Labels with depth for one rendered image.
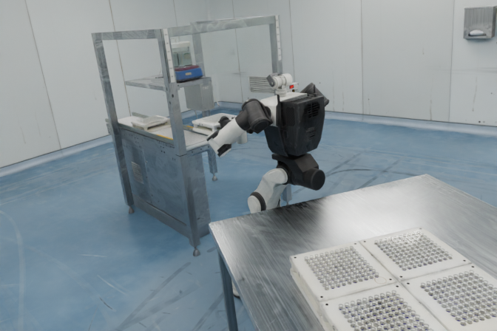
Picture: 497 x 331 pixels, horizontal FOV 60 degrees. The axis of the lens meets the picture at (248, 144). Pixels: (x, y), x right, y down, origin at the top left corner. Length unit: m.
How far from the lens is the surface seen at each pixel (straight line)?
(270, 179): 2.43
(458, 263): 1.47
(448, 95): 5.94
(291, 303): 1.38
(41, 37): 6.38
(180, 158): 2.98
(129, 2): 7.07
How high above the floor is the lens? 1.70
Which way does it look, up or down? 17 degrees down
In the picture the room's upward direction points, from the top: 6 degrees counter-clockwise
